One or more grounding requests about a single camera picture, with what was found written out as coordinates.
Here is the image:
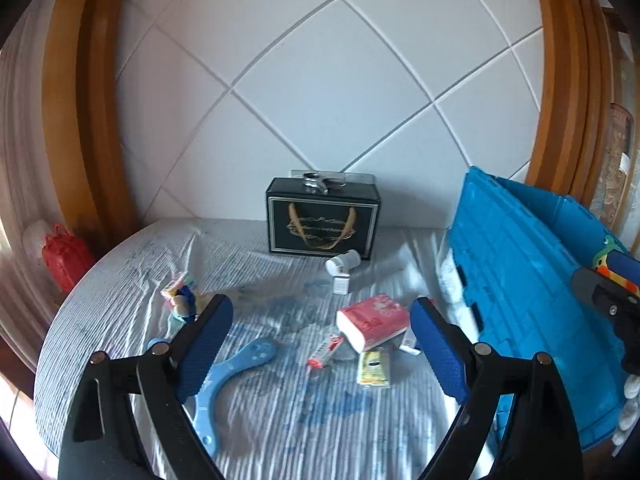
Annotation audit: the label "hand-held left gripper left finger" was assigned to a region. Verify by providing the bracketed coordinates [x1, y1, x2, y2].
[57, 294, 235, 480]

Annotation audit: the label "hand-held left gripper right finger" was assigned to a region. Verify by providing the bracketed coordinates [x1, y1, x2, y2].
[409, 296, 583, 480]

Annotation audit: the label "blue plastic folding crate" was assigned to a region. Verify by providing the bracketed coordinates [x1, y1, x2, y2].
[446, 166, 640, 453]

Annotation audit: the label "red white ointment tube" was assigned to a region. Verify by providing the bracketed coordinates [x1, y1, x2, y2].
[307, 335, 346, 368]

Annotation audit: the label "person's right hand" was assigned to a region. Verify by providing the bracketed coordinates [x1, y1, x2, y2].
[611, 375, 640, 447]

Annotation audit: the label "light blue plastic hanger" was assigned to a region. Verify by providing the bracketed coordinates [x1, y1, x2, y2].
[146, 337, 277, 461]

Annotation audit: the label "yellow sachet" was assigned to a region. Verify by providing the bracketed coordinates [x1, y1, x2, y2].
[358, 350, 392, 388]

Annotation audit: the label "white fluffy cloth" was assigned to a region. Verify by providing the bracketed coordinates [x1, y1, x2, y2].
[436, 255, 467, 306]

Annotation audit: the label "red tissue pack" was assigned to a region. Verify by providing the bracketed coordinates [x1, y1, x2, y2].
[336, 294, 412, 352]

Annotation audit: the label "blue white striped bedsheet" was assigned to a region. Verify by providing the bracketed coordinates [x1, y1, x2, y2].
[32, 217, 506, 480]

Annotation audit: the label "white pill bottle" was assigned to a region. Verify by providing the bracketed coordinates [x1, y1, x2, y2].
[325, 249, 362, 277]

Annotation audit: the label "patterned fabric panel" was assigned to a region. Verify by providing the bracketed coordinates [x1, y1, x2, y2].
[590, 102, 640, 251]

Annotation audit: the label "red handbag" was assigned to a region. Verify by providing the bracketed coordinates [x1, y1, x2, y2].
[41, 224, 96, 293]

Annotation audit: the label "silver metal clip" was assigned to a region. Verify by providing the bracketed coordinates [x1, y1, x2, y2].
[301, 172, 346, 195]

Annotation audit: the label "white bag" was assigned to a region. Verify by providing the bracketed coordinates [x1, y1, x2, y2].
[22, 220, 51, 256]

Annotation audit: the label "sheer white curtain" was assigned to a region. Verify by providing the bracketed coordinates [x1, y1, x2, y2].
[0, 15, 56, 311]

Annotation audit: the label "black gift bag gold handles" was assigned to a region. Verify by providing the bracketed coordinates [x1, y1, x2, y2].
[265, 176, 379, 261]

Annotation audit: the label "wooden headboard post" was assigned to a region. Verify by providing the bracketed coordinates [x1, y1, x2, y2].
[525, 0, 613, 201]
[41, 0, 141, 246]

